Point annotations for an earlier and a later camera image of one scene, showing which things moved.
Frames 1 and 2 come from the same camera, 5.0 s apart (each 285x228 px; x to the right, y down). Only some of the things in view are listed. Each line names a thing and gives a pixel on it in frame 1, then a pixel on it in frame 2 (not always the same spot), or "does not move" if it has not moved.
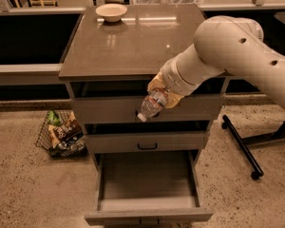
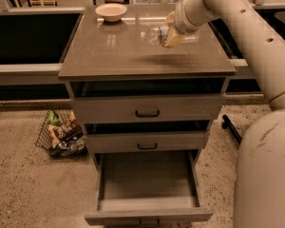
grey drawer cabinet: (149, 170) does not move
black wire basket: (62, 134) does not move
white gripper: (173, 77) -> (181, 20)
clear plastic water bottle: (153, 104) -> (158, 35)
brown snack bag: (61, 132) does not move
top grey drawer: (207, 107) does not move
